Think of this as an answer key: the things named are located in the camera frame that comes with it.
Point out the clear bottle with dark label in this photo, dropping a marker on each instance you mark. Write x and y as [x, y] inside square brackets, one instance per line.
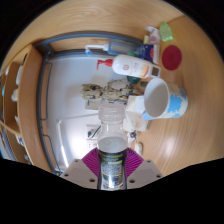
[112, 156]

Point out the flat round red coaster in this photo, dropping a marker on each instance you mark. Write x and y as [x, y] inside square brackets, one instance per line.
[172, 57]

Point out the grey metal shelf frame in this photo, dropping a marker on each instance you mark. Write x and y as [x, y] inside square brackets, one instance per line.
[40, 110]

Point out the brown tree creature figurine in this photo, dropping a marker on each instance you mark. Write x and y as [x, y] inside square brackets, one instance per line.
[113, 90]

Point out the pink and white packet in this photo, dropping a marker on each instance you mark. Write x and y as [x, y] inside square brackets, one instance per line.
[152, 35]

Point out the white wall socket with plug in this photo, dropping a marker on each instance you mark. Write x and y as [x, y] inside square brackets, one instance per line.
[91, 131]

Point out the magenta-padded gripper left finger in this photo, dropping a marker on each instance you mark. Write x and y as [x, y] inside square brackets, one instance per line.
[78, 171]

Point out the blue printed pouch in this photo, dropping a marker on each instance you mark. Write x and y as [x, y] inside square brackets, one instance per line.
[148, 53]

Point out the wooden shelf unit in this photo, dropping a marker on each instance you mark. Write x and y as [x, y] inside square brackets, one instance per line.
[28, 106]

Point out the small white earbuds case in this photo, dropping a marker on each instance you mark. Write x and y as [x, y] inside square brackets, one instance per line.
[138, 149]

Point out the green wipes packet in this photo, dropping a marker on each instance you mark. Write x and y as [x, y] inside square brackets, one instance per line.
[166, 32]

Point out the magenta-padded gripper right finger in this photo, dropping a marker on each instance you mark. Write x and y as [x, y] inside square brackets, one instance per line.
[143, 171]

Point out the small white square clock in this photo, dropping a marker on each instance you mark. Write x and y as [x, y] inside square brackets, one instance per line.
[156, 71]

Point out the white mug with blue dots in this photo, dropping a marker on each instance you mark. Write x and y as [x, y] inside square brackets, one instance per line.
[160, 100]

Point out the white tissue pack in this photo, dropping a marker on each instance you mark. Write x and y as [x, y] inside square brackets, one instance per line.
[136, 111]

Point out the white desk lamp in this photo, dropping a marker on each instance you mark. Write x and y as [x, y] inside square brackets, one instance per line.
[61, 146]

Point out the white red-pump lotion bottle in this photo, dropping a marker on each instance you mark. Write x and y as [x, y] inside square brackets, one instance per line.
[133, 66]

